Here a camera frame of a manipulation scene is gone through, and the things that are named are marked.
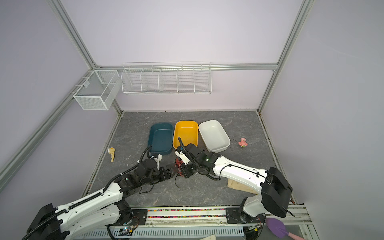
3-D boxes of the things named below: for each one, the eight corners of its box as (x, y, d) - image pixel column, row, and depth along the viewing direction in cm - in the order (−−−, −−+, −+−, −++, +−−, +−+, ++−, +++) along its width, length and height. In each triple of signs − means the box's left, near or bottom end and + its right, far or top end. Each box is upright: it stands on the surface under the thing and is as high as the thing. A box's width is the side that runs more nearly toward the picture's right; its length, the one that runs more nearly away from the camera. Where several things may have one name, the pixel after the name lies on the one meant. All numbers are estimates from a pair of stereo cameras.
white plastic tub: (208, 156, 98) (209, 151, 93) (196, 129, 112) (196, 123, 107) (231, 149, 101) (233, 144, 96) (217, 123, 116) (218, 117, 111)
